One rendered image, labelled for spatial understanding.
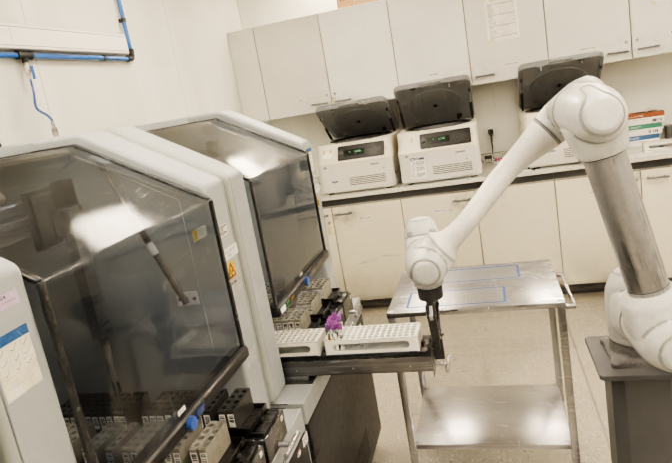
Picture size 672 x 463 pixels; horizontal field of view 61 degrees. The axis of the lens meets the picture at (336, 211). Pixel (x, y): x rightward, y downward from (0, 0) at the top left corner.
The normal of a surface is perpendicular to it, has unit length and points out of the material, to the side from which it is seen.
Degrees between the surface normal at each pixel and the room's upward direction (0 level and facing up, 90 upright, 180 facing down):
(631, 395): 90
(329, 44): 90
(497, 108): 90
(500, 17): 90
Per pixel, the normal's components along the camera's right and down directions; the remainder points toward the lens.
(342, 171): -0.27, 0.24
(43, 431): 0.96, -0.11
